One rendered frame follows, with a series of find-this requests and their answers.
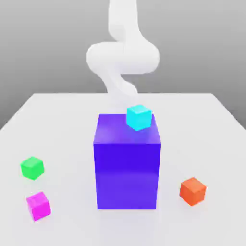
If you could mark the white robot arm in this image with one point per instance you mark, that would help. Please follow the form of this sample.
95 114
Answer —
123 57

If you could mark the small cyan cube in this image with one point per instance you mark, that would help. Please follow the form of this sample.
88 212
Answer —
138 117

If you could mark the small orange cube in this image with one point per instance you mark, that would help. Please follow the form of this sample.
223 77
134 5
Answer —
192 191

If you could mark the small green cube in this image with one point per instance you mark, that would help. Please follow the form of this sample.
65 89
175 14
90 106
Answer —
32 168

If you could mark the small magenta cube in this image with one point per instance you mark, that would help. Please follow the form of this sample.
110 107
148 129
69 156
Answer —
38 206

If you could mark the large purple box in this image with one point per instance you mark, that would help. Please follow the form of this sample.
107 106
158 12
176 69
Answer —
126 173

